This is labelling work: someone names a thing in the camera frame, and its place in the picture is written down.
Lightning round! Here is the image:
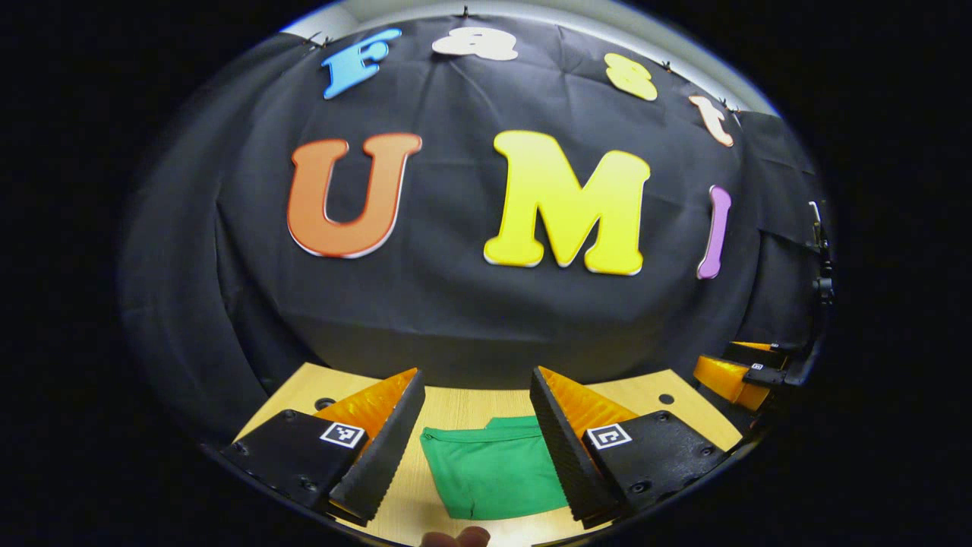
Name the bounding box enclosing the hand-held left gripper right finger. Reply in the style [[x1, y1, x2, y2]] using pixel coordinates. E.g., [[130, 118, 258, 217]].
[[529, 366, 728, 530]]

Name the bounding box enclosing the green T-shirt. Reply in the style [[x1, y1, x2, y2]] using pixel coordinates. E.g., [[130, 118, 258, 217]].
[[420, 416, 570, 521]]

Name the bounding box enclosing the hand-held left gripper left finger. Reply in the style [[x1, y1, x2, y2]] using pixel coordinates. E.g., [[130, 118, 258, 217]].
[[222, 368, 426, 526]]

